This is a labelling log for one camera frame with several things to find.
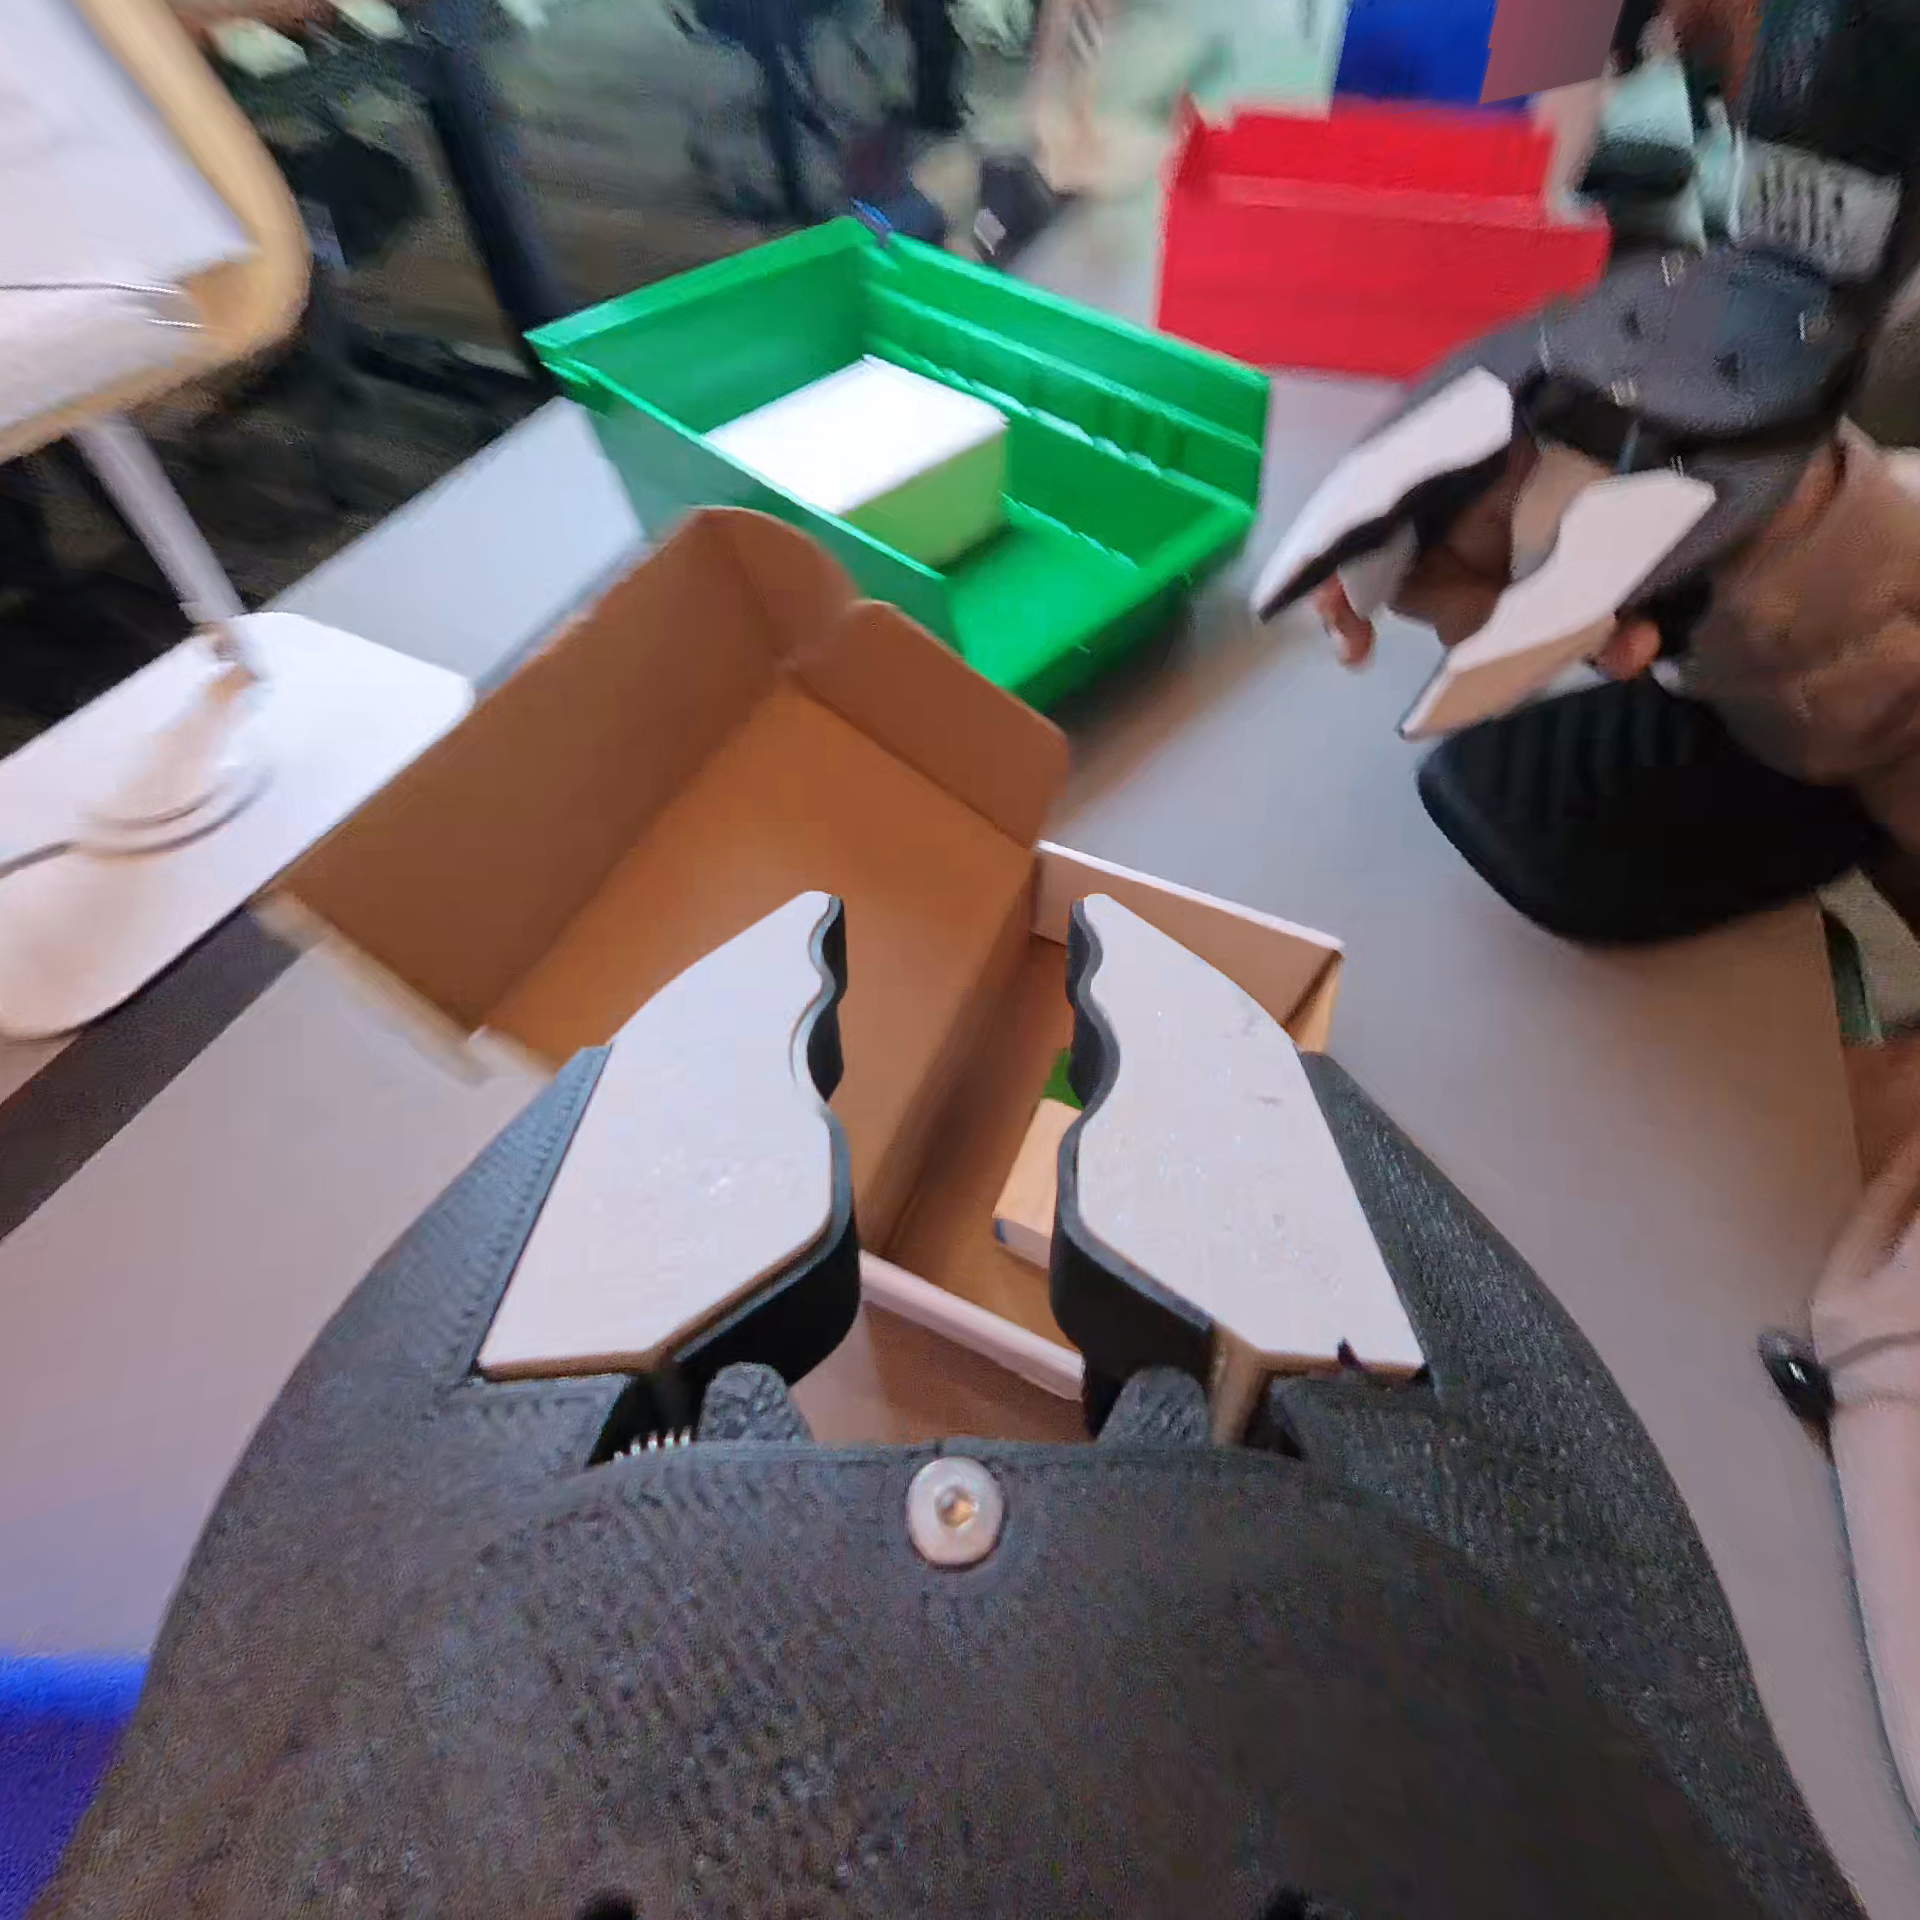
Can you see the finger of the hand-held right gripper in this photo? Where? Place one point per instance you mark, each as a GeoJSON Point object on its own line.
{"type": "Point", "coordinates": [1559, 599]}
{"type": "Point", "coordinates": [1394, 450]}

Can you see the red plastic bin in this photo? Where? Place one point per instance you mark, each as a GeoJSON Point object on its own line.
{"type": "Point", "coordinates": [1350, 254]}

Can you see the black honeycomb wrist rest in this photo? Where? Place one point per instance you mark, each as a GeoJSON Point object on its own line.
{"type": "Point", "coordinates": [1621, 825]}

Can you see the white cardboard box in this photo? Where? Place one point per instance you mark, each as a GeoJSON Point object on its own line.
{"type": "Point", "coordinates": [720, 781]}

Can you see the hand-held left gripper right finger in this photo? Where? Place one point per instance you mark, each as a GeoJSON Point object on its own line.
{"type": "Point", "coordinates": [1215, 1170]}

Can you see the person's right hand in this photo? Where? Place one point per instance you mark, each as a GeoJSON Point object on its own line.
{"type": "Point", "coordinates": [1464, 580]}

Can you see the blue plastic bin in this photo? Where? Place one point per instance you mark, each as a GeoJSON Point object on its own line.
{"type": "Point", "coordinates": [61, 1756]}

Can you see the wooden cube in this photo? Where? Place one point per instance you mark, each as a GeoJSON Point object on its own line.
{"type": "Point", "coordinates": [1037, 1184]}

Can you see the blue container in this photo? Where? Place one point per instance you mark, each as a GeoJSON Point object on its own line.
{"type": "Point", "coordinates": [1402, 54]}

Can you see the white document stand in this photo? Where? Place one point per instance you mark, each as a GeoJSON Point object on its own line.
{"type": "Point", "coordinates": [224, 781]}

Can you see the closed white box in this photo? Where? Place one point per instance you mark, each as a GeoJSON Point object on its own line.
{"type": "Point", "coordinates": [870, 450]}

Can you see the green plastic bin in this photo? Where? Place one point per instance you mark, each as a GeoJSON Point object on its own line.
{"type": "Point", "coordinates": [1110, 494]}

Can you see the person's right forearm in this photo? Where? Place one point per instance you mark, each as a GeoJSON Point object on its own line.
{"type": "Point", "coordinates": [1829, 645]}

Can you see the green cube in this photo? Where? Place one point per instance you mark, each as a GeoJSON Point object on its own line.
{"type": "Point", "coordinates": [1062, 1077]}

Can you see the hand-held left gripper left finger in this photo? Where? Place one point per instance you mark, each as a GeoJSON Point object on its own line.
{"type": "Point", "coordinates": [675, 1170]}

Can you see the black table leg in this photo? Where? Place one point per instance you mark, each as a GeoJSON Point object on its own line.
{"type": "Point", "coordinates": [488, 165]}

